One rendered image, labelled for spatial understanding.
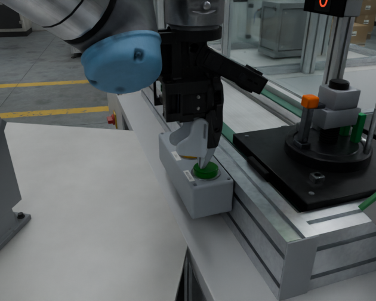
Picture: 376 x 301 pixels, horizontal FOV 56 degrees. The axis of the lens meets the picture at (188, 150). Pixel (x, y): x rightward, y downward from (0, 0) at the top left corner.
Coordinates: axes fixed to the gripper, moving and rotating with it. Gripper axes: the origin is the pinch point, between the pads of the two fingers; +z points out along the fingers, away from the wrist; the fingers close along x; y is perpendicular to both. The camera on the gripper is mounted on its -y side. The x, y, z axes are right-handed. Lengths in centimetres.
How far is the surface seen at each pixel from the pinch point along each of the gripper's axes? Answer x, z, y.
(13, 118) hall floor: -297, 98, 75
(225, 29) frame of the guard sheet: -74, -7, -35
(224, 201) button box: 3.5, 6.1, -1.9
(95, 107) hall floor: -301, 98, 1
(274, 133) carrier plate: -8.0, 1.4, -17.2
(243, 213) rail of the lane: 7.1, 6.2, -3.5
